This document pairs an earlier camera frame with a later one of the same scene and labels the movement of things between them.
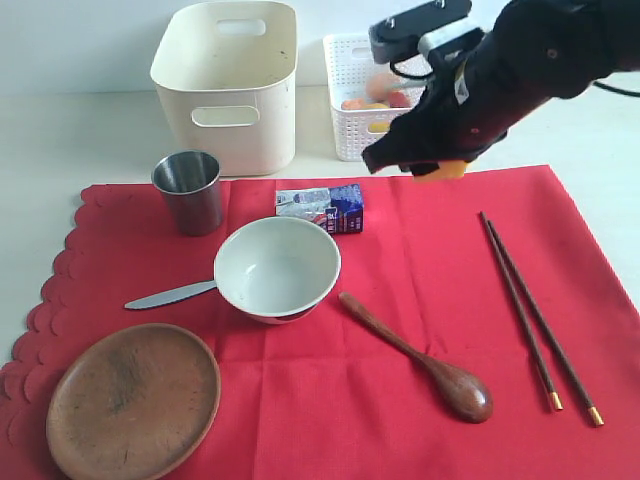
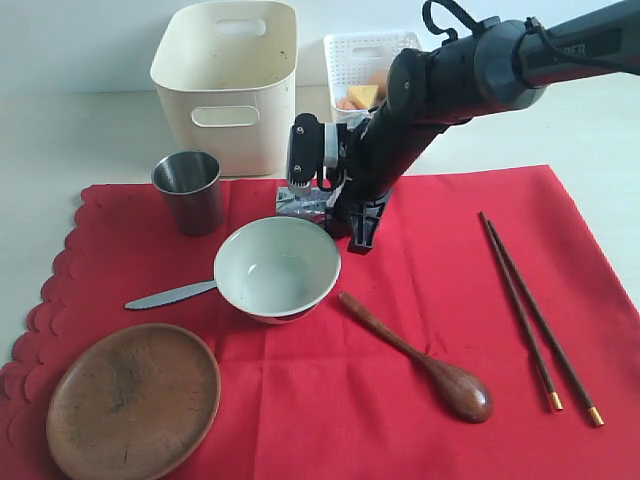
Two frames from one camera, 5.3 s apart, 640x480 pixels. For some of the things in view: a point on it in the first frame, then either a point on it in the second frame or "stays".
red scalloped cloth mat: [361, 328] stays
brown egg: [378, 86] stays
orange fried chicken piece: [355, 104] stays
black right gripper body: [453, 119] to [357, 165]
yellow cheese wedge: [448, 170] to [367, 94]
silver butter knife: [170, 295] stays
